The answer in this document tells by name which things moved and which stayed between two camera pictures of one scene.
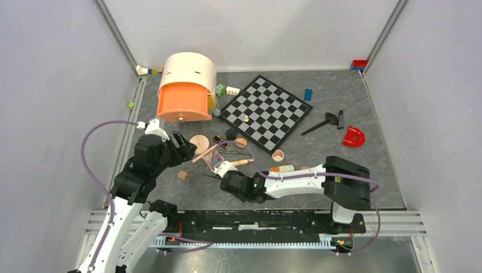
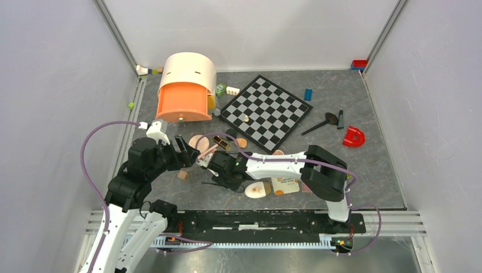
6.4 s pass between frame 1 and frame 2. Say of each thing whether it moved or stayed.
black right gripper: moved
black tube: stayed
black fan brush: stayed
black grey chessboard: stayed
